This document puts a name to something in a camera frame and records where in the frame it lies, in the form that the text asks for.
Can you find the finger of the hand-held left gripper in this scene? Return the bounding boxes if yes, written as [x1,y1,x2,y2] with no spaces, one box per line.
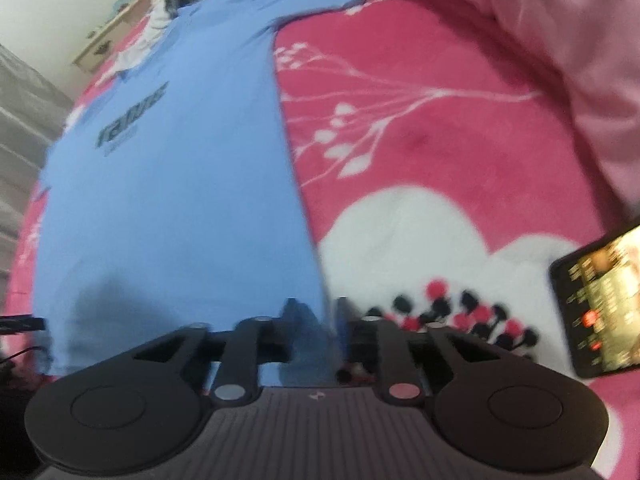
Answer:
[0,314,48,337]

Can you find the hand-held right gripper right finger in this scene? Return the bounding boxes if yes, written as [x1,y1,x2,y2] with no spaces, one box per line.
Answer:
[334,297,490,404]

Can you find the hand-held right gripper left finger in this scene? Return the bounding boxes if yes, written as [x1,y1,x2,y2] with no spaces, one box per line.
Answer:
[132,299,322,404]

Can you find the blue t-shirt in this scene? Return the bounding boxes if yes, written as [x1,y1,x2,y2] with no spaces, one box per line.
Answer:
[31,0,362,387]

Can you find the grey curtain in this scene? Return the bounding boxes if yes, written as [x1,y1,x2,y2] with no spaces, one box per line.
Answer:
[0,44,77,283]

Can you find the pink floral blanket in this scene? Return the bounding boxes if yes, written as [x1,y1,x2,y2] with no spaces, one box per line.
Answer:
[0,0,640,480]

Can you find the black smartphone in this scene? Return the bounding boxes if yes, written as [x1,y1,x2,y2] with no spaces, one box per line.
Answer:
[547,222,640,380]

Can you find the cream nightstand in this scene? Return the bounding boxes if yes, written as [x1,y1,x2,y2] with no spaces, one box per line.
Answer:
[71,0,154,77]

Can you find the white garment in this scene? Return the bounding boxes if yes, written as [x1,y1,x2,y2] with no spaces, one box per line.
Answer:
[114,4,172,72]

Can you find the pink grey quilt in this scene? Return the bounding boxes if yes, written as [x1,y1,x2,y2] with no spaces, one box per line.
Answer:
[400,0,640,213]

